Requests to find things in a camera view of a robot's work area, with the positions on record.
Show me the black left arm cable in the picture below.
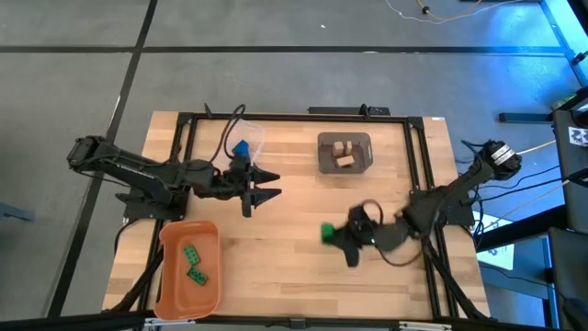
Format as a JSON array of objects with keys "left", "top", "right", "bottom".
[{"left": 209, "top": 103, "right": 247, "bottom": 163}]

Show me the orange plastic bin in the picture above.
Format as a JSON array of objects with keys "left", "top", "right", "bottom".
[{"left": 153, "top": 219, "right": 222, "bottom": 322}]

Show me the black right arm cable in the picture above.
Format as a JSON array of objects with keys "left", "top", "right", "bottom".
[{"left": 360, "top": 198, "right": 426, "bottom": 268}]

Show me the white paper sheet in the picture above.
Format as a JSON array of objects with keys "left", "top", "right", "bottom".
[{"left": 477, "top": 215, "right": 515, "bottom": 271}]

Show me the black and white marker tag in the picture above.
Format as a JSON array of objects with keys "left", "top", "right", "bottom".
[{"left": 568, "top": 127, "right": 588, "bottom": 148}]

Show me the black aluminium table frame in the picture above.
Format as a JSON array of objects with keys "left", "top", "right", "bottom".
[{"left": 103, "top": 103, "right": 491, "bottom": 323}]

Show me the green toy building block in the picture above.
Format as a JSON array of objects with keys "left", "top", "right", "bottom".
[
  {"left": 320, "top": 222, "right": 337, "bottom": 245},
  {"left": 186, "top": 266, "right": 209, "bottom": 286},
  {"left": 183, "top": 244, "right": 201, "bottom": 267}
]

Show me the black camera mount beam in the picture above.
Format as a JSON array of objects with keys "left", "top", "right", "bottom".
[{"left": 0, "top": 310, "right": 588, "bottom": 331}]

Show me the clear plastic container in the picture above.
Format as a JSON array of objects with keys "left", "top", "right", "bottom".
[{"left": 220, "top": 119, "right": 267, "bottom": 167}]

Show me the white floor cable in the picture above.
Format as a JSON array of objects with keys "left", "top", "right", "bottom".
[{"left": 383, "top": 0, "right": 546, "bottom": 25}]

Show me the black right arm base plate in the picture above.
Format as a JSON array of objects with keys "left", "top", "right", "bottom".
[{"left": 409, "top": 188, "right": 475, "bottom": 227}]

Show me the grey plastic bin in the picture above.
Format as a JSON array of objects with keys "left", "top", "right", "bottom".
[{"left": 316, "top": 131, "right": 374, "bottom": 175}]

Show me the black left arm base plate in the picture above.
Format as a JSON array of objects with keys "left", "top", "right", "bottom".
[{"left": 114, "top": 190, "right": 189, "bottom": 222}]

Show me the yellow floor cable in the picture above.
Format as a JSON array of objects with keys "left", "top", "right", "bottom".
[{"left": 415, "top": 0, "right": 483, "bottom": 23}]

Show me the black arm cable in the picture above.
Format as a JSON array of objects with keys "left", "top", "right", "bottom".
[
  {"left": 360, "top": 198, "right": 426, "bottom": 268},
  {"left": 209, "top": 103, "right": 247, "bottom": 163}
]

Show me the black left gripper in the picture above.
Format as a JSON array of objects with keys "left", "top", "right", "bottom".
[{"left": 197, "top": 157, "right": 283, "bottom": 219}]

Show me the thin yellow cable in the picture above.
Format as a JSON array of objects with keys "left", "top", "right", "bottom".
[{"left": 517, "top": 140, "right": 558, "bottom": 155}]

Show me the black flat bar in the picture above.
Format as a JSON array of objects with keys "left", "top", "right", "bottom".
[{"left": 307, "top": 104, "right": 391, "bottom": 117}]

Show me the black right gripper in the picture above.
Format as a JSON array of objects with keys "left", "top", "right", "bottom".
[{"left": 323, "top": 205, "right": 383, "bottom": 268}]

